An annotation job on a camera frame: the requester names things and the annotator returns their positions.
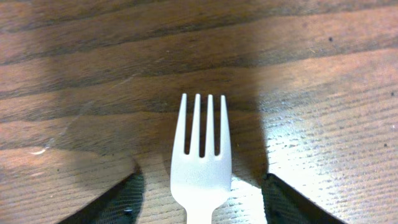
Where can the white plastic fork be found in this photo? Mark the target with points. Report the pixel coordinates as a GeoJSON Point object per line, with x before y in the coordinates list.
{"type": "Point", "coordinates": [201, 184]}

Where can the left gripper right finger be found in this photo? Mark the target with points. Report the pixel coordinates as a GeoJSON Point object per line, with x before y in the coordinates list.
{"type": "Point", "coordinates": [284, 205]}

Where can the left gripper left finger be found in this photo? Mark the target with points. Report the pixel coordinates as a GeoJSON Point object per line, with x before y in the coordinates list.
{"type": "Point", "coordinates": [119, 205]}

